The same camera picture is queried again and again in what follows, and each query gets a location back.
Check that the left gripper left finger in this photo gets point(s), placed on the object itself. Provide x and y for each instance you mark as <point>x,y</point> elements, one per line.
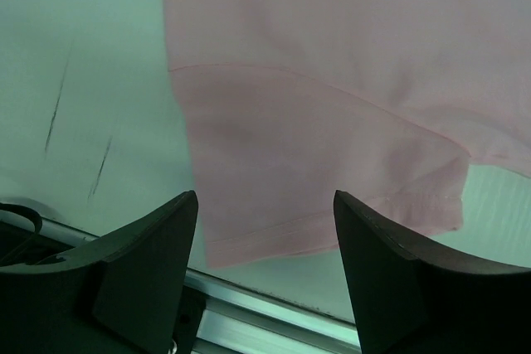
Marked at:
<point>103,287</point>

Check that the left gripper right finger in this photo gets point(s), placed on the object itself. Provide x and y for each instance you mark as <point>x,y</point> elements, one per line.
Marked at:
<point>411,294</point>

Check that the pink t shirt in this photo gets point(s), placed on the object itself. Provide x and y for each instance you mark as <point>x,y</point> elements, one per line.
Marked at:
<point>288,101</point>

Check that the aluminium mounting rail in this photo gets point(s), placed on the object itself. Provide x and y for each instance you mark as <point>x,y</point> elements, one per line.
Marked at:
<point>291,305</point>

